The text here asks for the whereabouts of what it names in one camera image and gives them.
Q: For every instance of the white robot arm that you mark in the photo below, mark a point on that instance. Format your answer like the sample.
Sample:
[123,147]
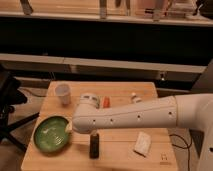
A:
[193,111]

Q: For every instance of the black remote control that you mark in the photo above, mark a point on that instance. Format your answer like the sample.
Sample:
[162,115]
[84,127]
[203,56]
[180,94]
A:
[94,145]

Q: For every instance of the white folded cloth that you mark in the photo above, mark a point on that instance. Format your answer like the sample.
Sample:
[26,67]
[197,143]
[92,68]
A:
[143,144]

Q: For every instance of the green ceramic bowl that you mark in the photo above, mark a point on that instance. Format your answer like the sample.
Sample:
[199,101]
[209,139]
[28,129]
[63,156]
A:
[51,135]

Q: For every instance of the orange carrot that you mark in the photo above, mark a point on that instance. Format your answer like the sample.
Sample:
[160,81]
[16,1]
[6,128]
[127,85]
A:
[106,102]

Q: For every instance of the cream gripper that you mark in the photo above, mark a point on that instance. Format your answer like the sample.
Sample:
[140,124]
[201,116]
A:
[68,128]

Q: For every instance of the black office chair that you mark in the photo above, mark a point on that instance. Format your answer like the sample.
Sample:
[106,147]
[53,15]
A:
[10,96]

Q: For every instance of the translucent plastic cup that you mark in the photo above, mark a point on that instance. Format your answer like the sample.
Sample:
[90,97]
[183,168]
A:
[63,92]

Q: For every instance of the white tube with label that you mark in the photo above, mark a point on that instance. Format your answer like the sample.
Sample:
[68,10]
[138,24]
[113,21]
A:
[135,98]

